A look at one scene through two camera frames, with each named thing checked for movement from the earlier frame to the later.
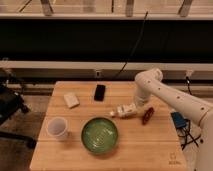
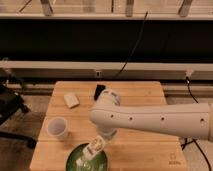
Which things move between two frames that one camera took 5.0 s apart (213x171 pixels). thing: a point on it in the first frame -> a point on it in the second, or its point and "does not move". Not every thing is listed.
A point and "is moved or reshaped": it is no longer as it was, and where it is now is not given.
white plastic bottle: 124,110 is moved or reshaped
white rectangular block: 71,100 does not move
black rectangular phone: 100,92 does not move
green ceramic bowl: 99,135 -> 78,162
